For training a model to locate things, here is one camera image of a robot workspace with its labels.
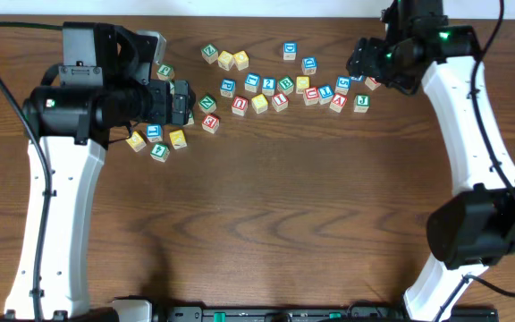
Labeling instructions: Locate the red A block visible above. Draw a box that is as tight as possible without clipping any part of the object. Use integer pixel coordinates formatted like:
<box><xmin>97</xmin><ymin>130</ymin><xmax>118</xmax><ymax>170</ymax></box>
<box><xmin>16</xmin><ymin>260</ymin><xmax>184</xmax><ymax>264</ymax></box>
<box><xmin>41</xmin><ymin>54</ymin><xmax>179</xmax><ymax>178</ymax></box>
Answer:
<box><xmin>329</xmin><ymin>93</ymin><xmax>348</xmax><ymax>113</ymax></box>

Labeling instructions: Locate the blue 2 block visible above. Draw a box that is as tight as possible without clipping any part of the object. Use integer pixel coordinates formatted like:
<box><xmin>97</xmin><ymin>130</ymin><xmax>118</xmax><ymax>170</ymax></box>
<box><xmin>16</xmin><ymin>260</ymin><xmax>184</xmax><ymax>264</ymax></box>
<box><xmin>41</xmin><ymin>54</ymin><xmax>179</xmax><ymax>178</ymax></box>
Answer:
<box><xmin>262</xmin><ymin>77</ymin><xmax>276</xmax><ymax>96</ymax></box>

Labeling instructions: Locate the red I block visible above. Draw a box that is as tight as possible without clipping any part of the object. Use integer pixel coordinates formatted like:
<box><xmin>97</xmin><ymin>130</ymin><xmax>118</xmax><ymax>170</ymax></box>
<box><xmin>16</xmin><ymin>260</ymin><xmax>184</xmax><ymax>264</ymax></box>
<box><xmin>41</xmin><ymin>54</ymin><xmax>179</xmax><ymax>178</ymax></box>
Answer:
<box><xmin>272</xmin><ymin>93</ymin><xmax>289</xmax><ymax>112</ymax></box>

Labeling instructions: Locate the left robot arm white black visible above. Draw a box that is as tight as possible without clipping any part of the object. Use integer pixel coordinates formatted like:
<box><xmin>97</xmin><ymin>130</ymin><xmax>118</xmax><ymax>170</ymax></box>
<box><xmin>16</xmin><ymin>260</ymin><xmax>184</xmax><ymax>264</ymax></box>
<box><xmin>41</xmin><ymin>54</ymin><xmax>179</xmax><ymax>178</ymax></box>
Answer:
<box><xmin>2</xmin><ymin>22</ymin><xmax>196</xmax><ymax>321</ymax></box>

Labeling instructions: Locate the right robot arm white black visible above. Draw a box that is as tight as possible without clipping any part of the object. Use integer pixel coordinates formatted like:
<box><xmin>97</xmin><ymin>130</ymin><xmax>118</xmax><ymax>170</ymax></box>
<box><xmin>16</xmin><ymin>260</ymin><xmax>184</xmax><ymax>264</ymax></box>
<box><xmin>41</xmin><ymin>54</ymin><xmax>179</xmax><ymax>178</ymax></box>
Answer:
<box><xmin>346</xmin><ymin>0</ymin><xmax>515</xmax><ymax>321</ymax></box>

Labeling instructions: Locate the red M block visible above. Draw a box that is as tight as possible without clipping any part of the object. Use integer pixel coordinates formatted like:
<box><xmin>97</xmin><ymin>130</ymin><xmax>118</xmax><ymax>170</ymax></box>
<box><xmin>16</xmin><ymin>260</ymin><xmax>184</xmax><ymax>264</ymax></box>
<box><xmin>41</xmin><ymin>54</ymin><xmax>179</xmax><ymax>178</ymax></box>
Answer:
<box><xmin>365</xmin><ymin>77</ymin><xmax>381</xmax><ymax>90</ymax></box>

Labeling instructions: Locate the green R block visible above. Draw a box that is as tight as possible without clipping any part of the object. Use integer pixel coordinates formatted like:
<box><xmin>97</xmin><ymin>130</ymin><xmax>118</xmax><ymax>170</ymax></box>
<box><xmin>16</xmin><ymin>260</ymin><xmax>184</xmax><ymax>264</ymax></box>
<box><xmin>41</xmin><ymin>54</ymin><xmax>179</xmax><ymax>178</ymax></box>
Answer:
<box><xmin>185</xmin><ymin>111</ymin><xmax>195</xmax><ymax>126</ymax></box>

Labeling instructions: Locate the blue X block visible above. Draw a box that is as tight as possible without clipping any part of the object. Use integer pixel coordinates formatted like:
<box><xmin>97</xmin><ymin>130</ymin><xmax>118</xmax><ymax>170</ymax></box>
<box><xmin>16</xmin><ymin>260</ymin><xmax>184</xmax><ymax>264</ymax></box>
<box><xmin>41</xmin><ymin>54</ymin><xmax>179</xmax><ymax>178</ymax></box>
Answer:
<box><xmin>350</xmin><ymin>75</ymin><xmax>366</xmax><ymax>82</ymax></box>

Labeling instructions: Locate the green J block left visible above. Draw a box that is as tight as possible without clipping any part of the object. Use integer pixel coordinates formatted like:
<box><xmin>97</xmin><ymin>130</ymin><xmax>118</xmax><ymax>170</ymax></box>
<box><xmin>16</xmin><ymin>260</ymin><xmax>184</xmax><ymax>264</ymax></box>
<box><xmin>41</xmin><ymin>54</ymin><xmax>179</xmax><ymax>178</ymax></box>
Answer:
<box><xmin>156</xmin><ymin>64</ymin><xmax>175</xmax><ymax>81</ymax></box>

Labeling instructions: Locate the green j block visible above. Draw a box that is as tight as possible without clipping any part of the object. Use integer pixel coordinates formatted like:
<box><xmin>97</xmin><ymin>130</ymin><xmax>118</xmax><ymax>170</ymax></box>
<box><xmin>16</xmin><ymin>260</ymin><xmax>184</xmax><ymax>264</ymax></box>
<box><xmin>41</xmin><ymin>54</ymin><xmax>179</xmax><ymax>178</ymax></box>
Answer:
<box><xmin>156</xmin><ymin>64</ymin><xmax>175</xmax><ymax>81</ymax></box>
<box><xmin>354</xmin><ymin>94</ymin><xmax>370</xmax><ymax>113</ymax></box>

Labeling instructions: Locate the blue T block left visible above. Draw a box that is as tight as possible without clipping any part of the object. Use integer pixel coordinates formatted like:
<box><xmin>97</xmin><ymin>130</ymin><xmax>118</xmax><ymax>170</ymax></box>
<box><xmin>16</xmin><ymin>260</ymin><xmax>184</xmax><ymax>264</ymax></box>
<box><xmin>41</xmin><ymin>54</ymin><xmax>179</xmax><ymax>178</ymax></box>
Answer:
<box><xmin>146</xmin><ymin>124</ymin><xmax>163</xmax><ymax>142</ymax></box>

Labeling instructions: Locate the green N block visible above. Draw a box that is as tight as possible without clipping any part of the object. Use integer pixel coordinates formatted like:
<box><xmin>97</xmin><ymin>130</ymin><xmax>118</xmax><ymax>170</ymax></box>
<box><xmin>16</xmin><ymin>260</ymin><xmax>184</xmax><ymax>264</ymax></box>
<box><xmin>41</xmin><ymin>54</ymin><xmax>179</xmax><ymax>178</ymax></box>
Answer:
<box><xmin>198</xmin><ymin>94</ymin><xmax>217</xmax><ymax>114</ymax></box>

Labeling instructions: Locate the yellow K block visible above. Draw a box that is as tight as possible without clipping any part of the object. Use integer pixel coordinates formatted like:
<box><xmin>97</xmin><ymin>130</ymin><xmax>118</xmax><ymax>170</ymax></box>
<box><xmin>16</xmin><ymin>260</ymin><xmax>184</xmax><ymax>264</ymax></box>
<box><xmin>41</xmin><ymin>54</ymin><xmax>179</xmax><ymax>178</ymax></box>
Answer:
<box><xmin>169</xmin><ymin>130</ymin><xmax>188</xmax><ymax>149</ymax></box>

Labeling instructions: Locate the blue 5 block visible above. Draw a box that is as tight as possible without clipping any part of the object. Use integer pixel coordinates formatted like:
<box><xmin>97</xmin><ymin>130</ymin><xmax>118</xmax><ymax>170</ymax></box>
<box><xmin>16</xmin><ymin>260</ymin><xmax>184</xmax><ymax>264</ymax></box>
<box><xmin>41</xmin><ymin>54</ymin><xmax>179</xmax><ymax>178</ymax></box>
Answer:
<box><xmin>335</xmin><ymin>76</ymin><xmax>351</xmax><ymax>96</ymax></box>

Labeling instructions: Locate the red E block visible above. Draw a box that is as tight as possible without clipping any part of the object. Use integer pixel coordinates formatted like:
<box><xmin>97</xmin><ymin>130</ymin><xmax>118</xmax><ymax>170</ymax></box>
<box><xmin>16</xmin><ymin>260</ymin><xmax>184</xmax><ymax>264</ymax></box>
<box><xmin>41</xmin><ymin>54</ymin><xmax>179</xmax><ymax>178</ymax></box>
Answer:
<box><xmin>202</xmin><ymin>114</ymin><xmax>220</xmax><ymax>134</ymax></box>

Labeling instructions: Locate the green J block right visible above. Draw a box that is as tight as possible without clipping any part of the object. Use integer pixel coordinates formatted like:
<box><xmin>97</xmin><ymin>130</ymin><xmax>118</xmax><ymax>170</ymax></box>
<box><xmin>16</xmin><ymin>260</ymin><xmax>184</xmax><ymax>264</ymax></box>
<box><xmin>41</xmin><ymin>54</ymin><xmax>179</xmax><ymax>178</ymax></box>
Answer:
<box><xmin>354</xmin><ymin>94</ymin><xmax>370</xmax><ymax>113</ymax></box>

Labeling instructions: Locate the green 4 block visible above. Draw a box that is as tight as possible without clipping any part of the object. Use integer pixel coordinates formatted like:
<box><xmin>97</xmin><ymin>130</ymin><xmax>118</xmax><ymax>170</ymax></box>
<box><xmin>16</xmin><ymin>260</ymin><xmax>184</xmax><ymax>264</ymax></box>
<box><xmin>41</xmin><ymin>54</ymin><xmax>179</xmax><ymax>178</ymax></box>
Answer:
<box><xmin>150</xmin><ymin>143</ymin><xmax>170</xmax><ymax>163</ymax></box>

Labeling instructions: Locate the yellow G block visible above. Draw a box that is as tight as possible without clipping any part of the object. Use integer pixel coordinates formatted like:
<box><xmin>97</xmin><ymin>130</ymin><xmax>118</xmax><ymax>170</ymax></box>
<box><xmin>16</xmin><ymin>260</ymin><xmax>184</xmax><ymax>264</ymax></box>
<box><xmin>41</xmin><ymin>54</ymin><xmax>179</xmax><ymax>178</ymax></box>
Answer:
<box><xmin>125</xmin><ymin>131</ymin><xmax>147</xmax><ymax>152</ymax></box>

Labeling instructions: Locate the blue P block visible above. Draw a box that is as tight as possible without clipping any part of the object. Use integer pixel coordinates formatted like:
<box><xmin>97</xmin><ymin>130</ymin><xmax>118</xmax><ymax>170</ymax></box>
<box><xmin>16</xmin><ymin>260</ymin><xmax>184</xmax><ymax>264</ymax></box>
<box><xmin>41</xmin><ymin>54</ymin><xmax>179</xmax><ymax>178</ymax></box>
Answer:
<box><xmin>220</xmin><ymin>79</ymin><xmax>236</xmax><ymax>97</ymax></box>

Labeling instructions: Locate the green Z block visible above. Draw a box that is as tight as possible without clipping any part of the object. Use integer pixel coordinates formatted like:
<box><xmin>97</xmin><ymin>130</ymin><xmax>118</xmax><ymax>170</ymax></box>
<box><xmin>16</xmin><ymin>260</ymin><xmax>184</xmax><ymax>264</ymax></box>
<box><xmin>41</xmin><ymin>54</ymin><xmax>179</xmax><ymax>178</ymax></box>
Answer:
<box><xmin>201</xmin><ymin>44</ymin><xmax>219</xmax><ymax>64</ymax></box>

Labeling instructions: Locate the blue D block lower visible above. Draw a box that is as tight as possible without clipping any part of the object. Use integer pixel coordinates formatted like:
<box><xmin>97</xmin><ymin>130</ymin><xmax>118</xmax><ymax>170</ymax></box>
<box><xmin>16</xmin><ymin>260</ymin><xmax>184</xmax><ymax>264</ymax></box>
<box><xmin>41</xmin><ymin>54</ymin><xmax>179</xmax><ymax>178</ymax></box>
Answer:
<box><xmin>301</xmin><ymin>56</ymin><xmax>317</xmax><ymax>75</ymax></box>

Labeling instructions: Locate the blue d block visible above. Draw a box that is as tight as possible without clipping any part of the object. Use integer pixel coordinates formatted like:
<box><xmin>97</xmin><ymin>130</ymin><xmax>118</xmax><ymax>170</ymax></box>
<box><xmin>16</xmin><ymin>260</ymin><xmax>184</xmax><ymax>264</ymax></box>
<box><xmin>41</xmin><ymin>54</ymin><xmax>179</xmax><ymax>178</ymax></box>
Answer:
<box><xmin>283</xmin><ymin>42</ymin><xmax>297</xmax><ymax>61</ymax></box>
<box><xmin>301</xmin><ymin>56</ymin><xmax>317</xmax><ymax>75</ymax></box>

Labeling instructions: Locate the yellow block top left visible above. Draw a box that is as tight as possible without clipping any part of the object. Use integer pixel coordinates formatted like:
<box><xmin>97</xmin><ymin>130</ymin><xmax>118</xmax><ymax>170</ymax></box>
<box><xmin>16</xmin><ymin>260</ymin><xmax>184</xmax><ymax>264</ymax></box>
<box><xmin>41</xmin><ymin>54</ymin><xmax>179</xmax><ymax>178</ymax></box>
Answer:
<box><xmin>217</xmin><ymin>50</ymin><xmax>234</xmax><ymax>71</ymax></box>

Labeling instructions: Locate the red U block centre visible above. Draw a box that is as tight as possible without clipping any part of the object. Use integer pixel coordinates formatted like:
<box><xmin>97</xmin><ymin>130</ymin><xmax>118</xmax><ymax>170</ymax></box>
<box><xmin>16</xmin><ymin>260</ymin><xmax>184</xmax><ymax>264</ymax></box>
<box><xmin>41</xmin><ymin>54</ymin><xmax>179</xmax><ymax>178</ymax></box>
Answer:
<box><xmin>232</xmin><ymin>96</ymin><xmax>249</xmax><ymax>116</ymax></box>

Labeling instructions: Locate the red u block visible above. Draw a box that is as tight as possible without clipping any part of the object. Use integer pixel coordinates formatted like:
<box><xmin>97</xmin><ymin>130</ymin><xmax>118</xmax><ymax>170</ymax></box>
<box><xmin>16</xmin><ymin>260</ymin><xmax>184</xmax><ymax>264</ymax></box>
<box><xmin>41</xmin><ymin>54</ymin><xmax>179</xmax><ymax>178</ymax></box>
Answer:
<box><xmin>303</xmin><ymin>87</ymin><xmax>320</xmax><ymax>106</ymax></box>
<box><xmin>232</xmin><ymin>96</ymin><xmax>249</xmax><ymax>116</ymax></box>

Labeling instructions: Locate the red U block right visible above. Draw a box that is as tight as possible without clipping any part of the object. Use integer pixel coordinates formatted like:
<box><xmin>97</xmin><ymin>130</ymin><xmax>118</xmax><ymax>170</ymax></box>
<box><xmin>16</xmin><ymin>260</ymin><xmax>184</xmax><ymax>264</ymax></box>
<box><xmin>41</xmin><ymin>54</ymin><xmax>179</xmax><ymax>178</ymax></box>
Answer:
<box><xmin>303</xmin><ymin>87</ymin><xmax>320</xmax><ymax>106</ymax></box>

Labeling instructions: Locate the yellow block beside B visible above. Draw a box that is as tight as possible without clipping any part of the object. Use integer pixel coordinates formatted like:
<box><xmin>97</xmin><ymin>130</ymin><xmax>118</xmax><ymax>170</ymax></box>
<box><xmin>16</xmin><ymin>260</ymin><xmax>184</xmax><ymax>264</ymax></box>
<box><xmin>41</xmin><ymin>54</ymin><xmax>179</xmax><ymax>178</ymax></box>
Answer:
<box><xmin>295</xmin><ymin>75</ymin><xmax>310</xmax><ymax>94</ymax></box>

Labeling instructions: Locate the yellow block top right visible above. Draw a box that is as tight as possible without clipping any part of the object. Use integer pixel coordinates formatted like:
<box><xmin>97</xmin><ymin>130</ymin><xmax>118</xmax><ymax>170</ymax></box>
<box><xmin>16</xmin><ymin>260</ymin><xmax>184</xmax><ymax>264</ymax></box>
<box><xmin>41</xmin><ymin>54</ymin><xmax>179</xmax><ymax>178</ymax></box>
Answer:
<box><xmin>233</xmin><ymin>50</ymin><xmax>249</xmax><ymax>71</ymax></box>

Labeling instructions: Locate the blue D block upper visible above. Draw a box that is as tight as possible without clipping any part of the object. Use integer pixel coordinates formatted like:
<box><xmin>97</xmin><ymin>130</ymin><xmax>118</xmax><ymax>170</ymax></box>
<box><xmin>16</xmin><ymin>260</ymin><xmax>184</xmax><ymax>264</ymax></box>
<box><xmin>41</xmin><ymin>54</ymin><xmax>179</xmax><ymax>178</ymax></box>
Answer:
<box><xmin>283</xmin><ymin>42</ymin><xmax>297</xmax><ymax>61</ymax></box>

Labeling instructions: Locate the blue L block centre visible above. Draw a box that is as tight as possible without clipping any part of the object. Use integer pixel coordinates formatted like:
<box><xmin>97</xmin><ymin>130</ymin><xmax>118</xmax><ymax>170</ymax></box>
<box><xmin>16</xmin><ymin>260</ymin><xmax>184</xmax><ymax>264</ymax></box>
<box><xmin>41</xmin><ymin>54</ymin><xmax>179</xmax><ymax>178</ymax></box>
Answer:
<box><xmin>244</xmin><ymin>73</ymin><xmax>261</xmax><ymax>93</ymax></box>

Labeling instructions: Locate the yellow block centre row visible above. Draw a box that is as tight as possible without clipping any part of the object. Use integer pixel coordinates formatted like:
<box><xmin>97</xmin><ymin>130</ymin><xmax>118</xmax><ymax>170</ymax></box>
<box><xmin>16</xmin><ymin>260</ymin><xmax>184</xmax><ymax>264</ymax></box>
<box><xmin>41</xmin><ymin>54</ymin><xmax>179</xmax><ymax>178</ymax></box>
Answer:
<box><xmin>251</xmin><ymin>94</ymin><xmax>268</xmax><ymax>114</ymax></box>

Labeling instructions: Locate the green B block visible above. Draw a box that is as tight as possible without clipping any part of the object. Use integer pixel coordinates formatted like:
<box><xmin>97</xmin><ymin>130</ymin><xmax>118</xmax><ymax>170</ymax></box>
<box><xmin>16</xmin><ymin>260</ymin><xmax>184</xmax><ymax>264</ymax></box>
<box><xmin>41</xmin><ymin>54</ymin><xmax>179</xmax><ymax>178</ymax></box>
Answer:
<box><xmin>277</xmin><ymin>76</ymin><xmax>294</xmax><ymax>95</ymax></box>

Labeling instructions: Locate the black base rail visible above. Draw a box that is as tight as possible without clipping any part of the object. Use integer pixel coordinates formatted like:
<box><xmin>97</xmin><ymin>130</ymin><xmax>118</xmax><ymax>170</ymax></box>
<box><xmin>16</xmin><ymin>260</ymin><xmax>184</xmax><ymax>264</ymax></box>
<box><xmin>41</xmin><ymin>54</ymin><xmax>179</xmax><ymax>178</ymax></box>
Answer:
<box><xmin>114</xmin><ymin>295</ymin><xmax>499</xmax><ymax>322</ymax></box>

